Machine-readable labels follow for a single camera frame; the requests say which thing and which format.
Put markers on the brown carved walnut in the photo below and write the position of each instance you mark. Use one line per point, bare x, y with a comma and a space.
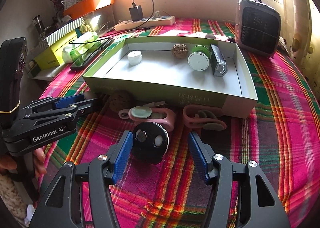
179, 51

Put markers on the white power strip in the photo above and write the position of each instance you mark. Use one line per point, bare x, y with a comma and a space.
145, 22

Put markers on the green white cardboard tray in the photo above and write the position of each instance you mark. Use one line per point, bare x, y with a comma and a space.
161, 76

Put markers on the person's left hand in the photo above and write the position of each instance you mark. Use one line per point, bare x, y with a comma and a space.
35, 162

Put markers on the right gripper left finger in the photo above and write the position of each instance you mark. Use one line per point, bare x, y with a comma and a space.
61, 204

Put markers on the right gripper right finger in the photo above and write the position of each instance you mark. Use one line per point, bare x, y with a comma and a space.
258, 203

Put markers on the black round three-button device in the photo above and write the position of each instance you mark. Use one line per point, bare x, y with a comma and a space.
150, 142

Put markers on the small white jar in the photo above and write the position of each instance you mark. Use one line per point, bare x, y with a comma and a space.
134, 57

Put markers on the black smartphone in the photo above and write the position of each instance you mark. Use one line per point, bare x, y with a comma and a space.
84, 60

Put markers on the metal cup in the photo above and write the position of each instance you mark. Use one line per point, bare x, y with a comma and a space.
39, 26

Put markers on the black bike light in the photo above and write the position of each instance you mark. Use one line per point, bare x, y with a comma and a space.
218, 61

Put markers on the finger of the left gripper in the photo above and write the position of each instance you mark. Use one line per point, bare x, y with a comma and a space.
63, 102
68, 116

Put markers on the yellow green box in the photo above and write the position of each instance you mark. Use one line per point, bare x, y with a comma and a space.
48, 54

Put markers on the green tissue pack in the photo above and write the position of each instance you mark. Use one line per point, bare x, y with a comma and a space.
71, 52

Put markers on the green white spool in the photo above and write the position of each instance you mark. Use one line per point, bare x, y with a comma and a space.
199, 59

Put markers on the orange plastic bin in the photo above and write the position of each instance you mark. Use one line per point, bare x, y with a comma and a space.
85, 7

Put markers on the striped white box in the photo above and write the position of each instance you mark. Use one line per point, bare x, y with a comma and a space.
63, 31

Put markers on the heart pattern curtain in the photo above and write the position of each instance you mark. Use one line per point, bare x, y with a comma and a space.
302, 25

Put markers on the grey portable heater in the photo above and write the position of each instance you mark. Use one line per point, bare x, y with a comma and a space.
257, 27

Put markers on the black charger adapter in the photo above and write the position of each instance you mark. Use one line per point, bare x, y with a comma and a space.
136, 13

